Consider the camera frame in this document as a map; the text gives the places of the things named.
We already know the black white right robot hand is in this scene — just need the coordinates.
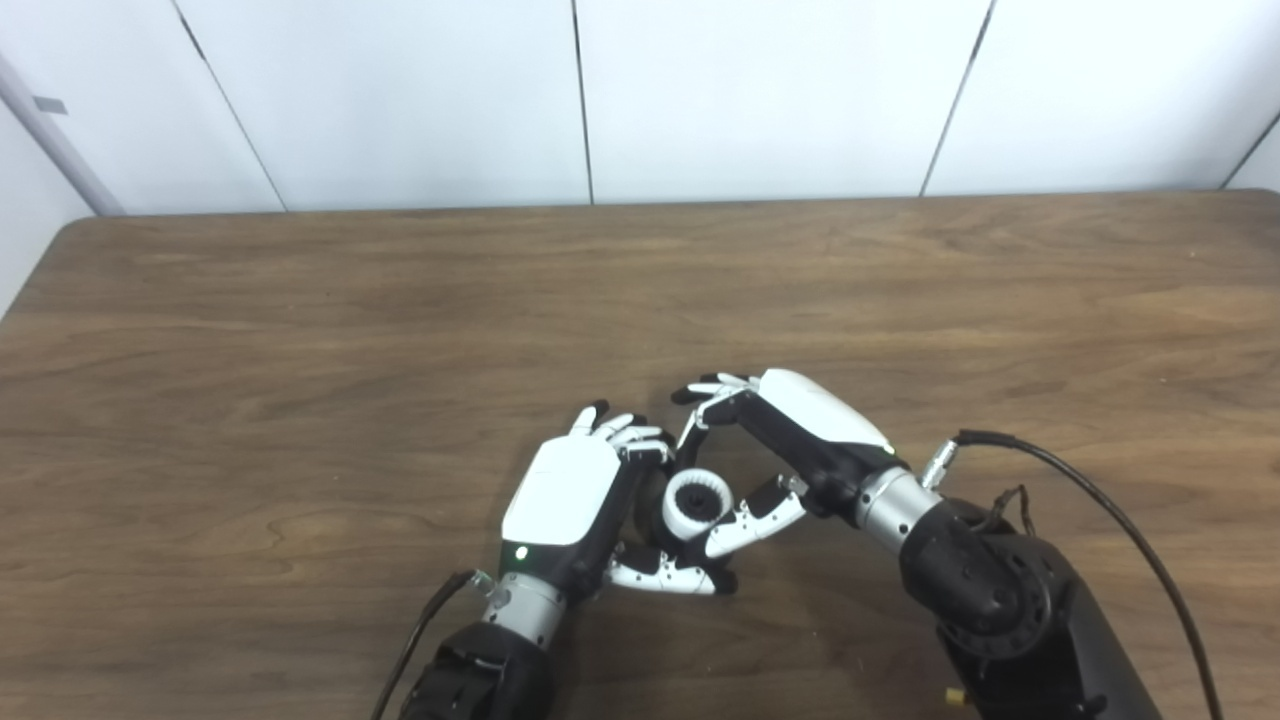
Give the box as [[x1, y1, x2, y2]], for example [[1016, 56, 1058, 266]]
[[669, 367, 907, 562]]

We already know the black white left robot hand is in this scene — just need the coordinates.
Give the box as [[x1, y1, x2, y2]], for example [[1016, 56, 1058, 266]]
[[497, 399, 740, 607]]

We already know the round black plastic part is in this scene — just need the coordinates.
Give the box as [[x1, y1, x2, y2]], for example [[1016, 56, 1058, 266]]
[[631, 461, 742, 577]]

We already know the white plastic ring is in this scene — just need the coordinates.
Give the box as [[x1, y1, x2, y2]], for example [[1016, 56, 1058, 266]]
[[661, 467, 735, 542]]

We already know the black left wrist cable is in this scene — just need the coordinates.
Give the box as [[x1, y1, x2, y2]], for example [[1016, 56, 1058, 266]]
[[369, 569, 497, 720]]

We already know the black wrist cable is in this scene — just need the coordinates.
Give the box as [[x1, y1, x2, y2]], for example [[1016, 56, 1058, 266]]
[[369, 569, 497, 720], [919, 429, 1227, 720]]

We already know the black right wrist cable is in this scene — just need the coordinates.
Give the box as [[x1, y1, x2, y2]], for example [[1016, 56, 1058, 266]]
[[919, 429, 1227, 720]]

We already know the grey wall corner post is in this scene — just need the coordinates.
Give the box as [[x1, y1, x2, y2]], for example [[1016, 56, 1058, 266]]
[[0, 54, 127, 217]]

